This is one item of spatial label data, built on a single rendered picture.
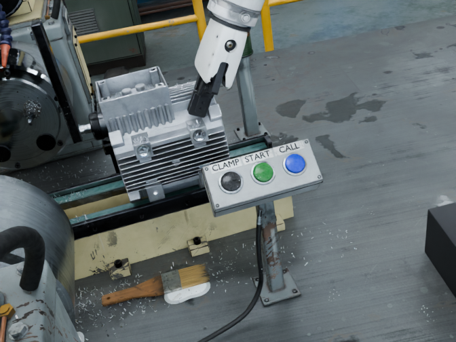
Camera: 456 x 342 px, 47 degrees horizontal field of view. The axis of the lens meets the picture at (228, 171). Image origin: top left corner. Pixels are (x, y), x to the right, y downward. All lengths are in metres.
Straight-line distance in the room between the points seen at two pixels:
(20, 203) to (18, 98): 0.49
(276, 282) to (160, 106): 0.37
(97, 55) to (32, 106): 3.07
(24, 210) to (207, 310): 0.38
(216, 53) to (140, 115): 0.18
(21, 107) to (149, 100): 0.37
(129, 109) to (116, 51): 3.29
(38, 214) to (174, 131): 0.30
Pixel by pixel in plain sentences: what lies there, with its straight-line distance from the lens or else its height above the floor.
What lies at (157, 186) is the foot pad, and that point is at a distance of 0.94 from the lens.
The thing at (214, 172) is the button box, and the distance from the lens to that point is 0.77.
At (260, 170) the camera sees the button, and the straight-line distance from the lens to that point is 0.76.
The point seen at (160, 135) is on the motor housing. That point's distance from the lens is 0.93.
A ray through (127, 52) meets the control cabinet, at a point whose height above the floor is 0.14.
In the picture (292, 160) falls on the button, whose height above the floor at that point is 1.07.
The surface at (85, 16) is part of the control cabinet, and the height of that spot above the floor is 0.47.
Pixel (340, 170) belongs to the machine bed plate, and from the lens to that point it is 1.23.
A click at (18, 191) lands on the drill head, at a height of 1.13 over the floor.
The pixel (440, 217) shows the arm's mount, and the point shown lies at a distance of 0.95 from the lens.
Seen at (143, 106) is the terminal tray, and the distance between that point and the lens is 0.92.
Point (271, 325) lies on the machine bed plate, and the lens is 0.91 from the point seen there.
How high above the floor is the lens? 1.50
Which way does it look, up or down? 34 degrees down
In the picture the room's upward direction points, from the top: 10 degrees counter-clockwise
